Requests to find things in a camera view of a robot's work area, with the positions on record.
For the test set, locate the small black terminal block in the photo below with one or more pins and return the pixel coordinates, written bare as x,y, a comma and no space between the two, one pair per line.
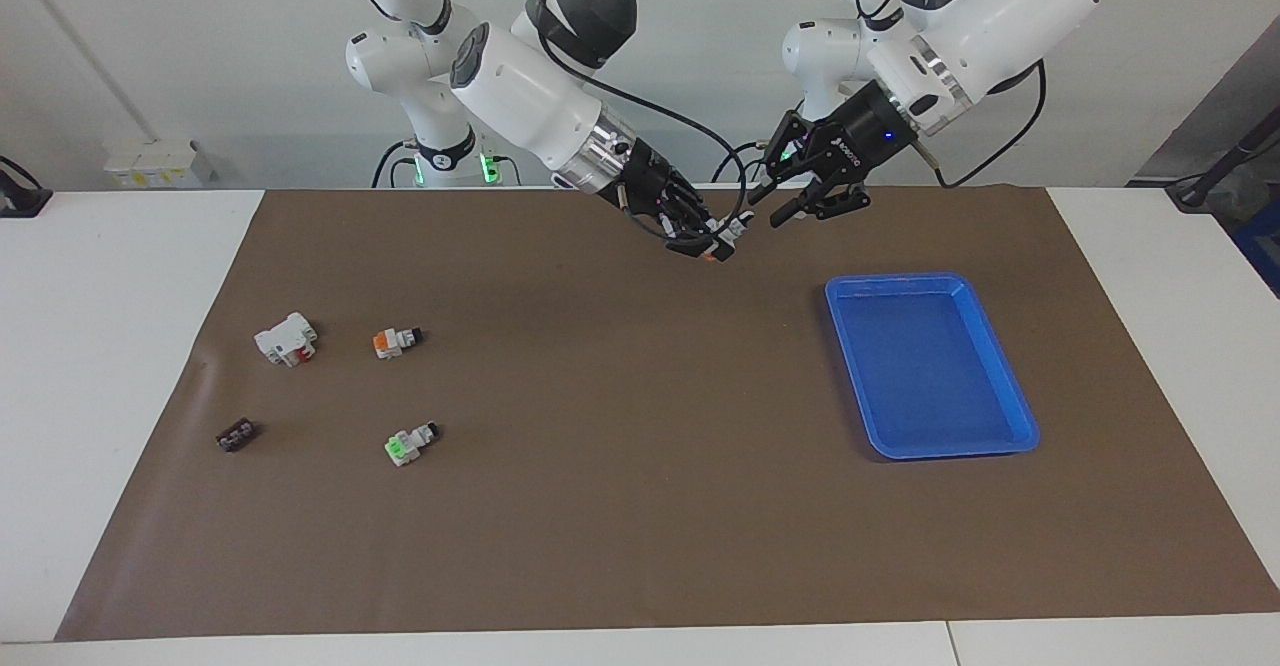
236,435

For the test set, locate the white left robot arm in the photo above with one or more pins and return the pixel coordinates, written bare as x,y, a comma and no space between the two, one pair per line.
1000,6

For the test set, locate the blue plastic tray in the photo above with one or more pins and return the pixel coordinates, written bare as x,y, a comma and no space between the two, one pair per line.
930,366

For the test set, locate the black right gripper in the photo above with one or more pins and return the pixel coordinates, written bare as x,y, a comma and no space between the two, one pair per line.
650,186

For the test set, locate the blue crate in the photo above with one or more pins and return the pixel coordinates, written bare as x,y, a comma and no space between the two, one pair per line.
1262,246

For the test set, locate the white circuit breaker red lever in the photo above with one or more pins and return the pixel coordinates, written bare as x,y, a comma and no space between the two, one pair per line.
283,339

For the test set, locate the black stand pole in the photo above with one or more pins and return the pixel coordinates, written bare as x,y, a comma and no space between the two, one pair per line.
1225,161

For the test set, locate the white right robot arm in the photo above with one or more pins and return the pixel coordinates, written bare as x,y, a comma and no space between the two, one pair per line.
520,96

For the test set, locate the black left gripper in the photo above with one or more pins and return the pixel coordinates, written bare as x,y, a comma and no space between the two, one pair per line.
870,131

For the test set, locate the brown table mat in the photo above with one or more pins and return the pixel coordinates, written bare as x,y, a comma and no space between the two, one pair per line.
620,466

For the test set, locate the orange green block selector switch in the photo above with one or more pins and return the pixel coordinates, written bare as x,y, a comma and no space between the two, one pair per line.
728,236

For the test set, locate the black table clamp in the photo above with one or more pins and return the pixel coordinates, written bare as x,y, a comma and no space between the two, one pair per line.
20,201

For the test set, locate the green block switch black knob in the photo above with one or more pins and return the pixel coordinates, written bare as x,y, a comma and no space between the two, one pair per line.
405,446

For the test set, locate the orange block switch black knob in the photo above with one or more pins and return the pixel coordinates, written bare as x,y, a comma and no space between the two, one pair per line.
392,343

